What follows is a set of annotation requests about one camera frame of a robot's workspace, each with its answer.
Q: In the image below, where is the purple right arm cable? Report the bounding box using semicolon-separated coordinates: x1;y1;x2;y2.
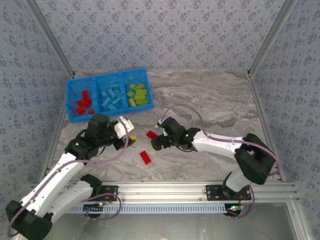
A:
158;103;281;220

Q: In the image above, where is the small black electronics board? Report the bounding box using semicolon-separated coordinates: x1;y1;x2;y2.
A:
226;203;245;219
83;202;105;219

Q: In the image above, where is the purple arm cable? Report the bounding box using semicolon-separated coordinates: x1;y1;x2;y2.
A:
5;117;131;237
158;103;281;220

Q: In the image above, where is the white slotted cable duct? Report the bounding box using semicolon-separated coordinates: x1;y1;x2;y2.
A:
59;202;227;215

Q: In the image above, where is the wide aluminium extrusion rail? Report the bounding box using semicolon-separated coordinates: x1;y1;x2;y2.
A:
26;180;300;204

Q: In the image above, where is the aluminium lower frame post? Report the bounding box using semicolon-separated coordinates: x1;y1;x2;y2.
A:
287;199;312;240

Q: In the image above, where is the aluminium frame post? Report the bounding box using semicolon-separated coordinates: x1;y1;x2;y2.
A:
247;0;300;78
24;0;76;78
287;199;312;240

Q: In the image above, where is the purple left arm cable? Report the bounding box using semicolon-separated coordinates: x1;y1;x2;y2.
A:
5;117;131;237

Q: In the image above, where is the aluminium side rail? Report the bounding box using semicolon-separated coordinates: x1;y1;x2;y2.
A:
248;73;286;183
39;73;76;185

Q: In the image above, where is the blue three-compartment plastic bin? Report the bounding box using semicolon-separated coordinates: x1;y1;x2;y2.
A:
65;66;155;124

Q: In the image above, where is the grey metal lower panel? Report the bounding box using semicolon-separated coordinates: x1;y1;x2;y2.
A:
47;202;301;240

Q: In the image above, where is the thin black right gripper cable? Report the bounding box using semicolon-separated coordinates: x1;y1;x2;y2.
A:
174;144;194;153

